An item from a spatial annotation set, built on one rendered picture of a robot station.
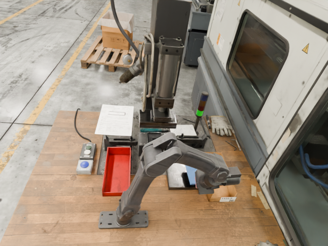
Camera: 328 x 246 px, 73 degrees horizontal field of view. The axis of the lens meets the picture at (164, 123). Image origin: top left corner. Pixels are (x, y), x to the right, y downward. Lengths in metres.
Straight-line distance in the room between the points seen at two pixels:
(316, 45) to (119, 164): 1.04
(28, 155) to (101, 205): 1.66
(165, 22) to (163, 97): 0.30
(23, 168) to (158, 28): 1.96
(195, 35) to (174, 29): 3.17
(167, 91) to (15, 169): 1.88
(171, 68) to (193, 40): 3.24
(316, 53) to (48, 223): 1.30
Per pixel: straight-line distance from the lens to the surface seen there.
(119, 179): 1.12
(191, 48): 4.19
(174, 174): 1.14
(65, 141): 1.34
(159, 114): 1.04
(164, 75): 0.94
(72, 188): 1.13
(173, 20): 0.95
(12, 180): 2.46
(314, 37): 1.22
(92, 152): 1.21
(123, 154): 1.22
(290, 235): 1.18
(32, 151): 2.65
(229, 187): 1.17
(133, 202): 0.86
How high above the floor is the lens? 1.82
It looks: 39 degrees down
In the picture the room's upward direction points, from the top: 9 degrees clockwise
